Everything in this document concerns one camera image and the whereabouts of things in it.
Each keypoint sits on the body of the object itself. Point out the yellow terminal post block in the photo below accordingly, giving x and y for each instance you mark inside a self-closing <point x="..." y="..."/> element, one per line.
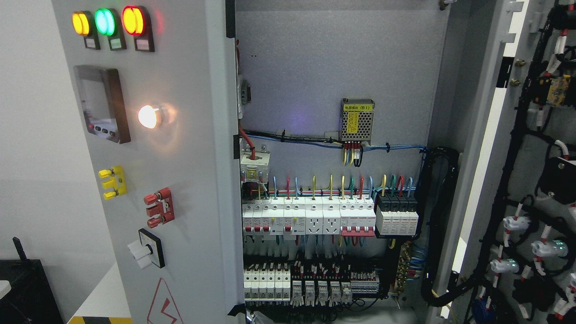
<point x="113" y="179"/>

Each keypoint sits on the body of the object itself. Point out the yellow indicator light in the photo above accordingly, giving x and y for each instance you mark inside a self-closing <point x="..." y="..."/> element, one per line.
<point x="82" y="23"/>

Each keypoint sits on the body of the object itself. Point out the red electric warning sticker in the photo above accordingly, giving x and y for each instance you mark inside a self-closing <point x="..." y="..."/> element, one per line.
<point x="163" y="309"/>

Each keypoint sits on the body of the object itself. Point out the red terminal post block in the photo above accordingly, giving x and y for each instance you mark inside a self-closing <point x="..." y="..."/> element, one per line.
<point x="160" y="208"/>

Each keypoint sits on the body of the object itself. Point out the brass ground bar right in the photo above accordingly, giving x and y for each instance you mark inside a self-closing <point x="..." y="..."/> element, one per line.
<point x="402" y="273"/>

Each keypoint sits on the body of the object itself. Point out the red indicator light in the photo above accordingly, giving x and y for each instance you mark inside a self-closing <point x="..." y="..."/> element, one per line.
<point x="135" y="20"/>

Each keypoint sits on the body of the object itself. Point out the black white surge protector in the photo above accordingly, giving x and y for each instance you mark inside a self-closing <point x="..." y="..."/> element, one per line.
<point x="396" y="217"/>

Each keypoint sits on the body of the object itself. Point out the white socket breaker row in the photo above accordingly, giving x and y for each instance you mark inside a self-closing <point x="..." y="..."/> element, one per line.
<point x="307" y="215"/>

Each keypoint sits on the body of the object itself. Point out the green indicator light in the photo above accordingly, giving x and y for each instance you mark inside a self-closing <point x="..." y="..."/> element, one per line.
<point x="107" y="22"/>

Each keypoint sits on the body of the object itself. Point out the metal mesh power supply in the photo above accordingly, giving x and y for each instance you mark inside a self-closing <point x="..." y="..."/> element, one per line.
<point x="356" y="120"/>

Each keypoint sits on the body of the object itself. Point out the white rotary selector switch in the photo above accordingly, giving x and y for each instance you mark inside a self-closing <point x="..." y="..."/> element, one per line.
<point x="147" y="250"/>

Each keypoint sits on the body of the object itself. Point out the white current transformers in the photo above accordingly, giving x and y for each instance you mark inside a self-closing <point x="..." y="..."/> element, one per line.
<point x="255" y="171"/>

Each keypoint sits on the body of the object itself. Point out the black digital power meter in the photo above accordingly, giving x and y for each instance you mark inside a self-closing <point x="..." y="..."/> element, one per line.
<point x="102" y="101"/>

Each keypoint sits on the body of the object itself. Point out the white glowing indicator light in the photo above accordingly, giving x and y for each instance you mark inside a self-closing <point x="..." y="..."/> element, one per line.
<point x="150" y="116"/>

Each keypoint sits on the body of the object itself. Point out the black box at left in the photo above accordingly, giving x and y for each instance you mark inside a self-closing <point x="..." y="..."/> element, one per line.
<point x="29" y="298"/>

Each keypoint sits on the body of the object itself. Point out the grey cabinet door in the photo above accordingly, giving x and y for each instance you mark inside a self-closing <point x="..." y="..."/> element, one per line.
<point x="185" y="64"/>
<point x="502" y="245"/>

